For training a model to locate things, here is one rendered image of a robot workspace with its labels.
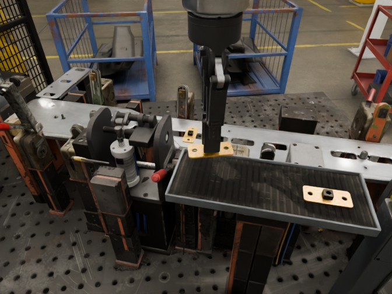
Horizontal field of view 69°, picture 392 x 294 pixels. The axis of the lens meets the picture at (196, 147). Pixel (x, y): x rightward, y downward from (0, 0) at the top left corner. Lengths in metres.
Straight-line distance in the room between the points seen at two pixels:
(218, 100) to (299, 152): 0.37
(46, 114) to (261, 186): 0.85
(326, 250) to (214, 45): 0.85
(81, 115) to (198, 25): 0.79
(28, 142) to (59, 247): 0.37
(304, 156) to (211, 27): 0.44
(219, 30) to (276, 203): 0.31
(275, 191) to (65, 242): 0.77
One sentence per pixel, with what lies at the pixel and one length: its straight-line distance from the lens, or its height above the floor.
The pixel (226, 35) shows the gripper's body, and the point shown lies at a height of 1.44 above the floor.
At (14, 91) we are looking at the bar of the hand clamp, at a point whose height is 1.19.
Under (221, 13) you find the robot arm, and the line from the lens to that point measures 0.38.
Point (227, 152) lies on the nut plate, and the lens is 0.53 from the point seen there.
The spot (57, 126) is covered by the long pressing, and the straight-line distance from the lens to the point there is 1.09.
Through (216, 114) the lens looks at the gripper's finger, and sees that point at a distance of 0.44.
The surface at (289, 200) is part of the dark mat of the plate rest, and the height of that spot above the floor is 1.16.
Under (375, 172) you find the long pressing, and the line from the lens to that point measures 0.95.
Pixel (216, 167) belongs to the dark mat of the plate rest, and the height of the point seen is 1.16.
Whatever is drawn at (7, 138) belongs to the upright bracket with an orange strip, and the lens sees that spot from 1.08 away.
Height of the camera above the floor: 1.56
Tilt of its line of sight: 39 degrees down
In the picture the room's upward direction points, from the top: straight up
